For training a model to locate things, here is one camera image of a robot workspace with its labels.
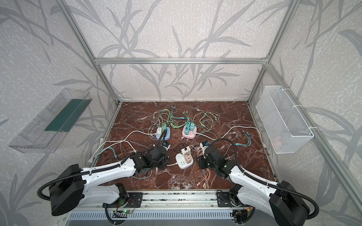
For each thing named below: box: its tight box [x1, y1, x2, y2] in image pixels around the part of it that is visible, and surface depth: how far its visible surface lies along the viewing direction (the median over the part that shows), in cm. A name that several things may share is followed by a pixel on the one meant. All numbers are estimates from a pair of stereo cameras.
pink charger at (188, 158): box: [185, 154, 192, 164], surface depth 84 cm
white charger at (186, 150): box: [181, 145, 191, 157], surface depth 85 cm
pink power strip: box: [181, 125, 198, 138], surface depth 98 cm
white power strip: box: [175, 153, 194, 170], surface depth 86 cm
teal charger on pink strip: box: [184, 121, 196, 135], surface depth 98 cm
